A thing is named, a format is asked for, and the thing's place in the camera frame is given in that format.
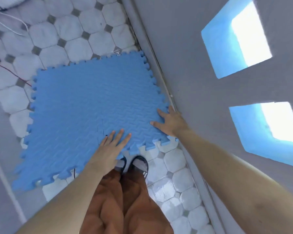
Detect blue foam puzzle mat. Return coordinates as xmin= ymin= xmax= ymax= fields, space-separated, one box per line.
xmin=12 ymin=51 xmax=179 ymax=192

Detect person's left black shoe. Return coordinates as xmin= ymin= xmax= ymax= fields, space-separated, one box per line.
xmin=115 ymin=156 xmax=127 ymax=175

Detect person's black shoe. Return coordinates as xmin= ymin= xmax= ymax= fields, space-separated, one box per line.
xmin=115 ymin=156 xmax=127 ymax=175
xmin=127 ymin=156 xmax=149 ymax=179

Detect person's right hand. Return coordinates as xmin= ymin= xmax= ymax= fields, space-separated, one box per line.
xmin=150 ymin=106 xmax=190 ymax=139

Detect person's right black shoe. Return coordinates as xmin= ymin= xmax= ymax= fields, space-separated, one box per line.
xmin=127 ymin=156 xmax=149 ymax=179

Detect blue-framed window opening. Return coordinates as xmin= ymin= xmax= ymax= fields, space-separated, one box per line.
xmin=201 ymin=0 xmax=273 ymax=79
xmin=229 ymin=102 xmax=293 ymax=169

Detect person's right forearm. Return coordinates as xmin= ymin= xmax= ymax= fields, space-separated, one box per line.
xmin=176 ymin=126 xmax=293 ymax=234

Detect white cable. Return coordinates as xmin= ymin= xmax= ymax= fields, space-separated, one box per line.
xmin=0 ymin=10 xmax=30 ymax=37

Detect person's left hand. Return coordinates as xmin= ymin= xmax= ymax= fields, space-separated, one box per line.
xmin=89 ymin=129 xmax=132 ymax=172

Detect brown trousers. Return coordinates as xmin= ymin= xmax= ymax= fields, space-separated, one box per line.
xmin=79 ymin=168 xmax=174 ymax=234

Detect red cable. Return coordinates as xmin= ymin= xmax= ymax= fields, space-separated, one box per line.
xmin=0 ymin=59 xmax=33 ymax=87

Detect person's left forearm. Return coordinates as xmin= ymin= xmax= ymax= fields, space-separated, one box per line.
xmin=16 ymin=165 xmax=117 ymax=234

